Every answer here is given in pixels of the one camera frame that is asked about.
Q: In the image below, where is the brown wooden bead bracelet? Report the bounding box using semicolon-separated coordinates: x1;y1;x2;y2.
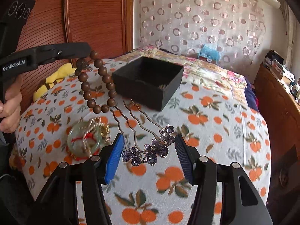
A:
74;50;118;114

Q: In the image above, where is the purple flower hair pin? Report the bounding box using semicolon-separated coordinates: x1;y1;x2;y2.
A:
114;100;175;167

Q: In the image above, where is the pearl bracelet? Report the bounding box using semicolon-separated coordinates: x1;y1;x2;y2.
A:
79;117;113;158

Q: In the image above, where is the black square jewelry box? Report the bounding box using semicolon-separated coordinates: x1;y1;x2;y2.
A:
112;57;184;111

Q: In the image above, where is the green jade bangle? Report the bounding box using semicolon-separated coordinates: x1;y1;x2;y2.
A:
67;119;103;158

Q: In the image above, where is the person's left hand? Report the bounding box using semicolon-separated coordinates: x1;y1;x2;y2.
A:
1;75;22;134

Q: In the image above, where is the yellow plush toy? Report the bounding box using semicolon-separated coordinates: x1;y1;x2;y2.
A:
33;63;75;102

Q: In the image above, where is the orange print bed sheet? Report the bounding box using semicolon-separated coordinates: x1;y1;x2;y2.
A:
16;76;271;224

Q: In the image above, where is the dark blue blanket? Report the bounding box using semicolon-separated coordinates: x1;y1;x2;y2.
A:
244;78;259;112

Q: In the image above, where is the wooden side cabinet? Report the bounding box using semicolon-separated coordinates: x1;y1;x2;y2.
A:
254;63;300;169

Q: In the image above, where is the floral quilt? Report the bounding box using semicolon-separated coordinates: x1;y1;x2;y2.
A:
106;46;247;104

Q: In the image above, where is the pink circle sheer curtain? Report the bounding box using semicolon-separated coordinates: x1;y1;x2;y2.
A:
137;0;266;72

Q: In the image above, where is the pile of clothes and books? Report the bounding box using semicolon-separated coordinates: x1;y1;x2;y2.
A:
263;50;295;85

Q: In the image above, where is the blue bubble wrap bundle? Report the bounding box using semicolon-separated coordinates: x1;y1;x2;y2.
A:
197;44;220;62

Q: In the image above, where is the beige window drape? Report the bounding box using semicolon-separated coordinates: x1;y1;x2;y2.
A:
280;1;296;72

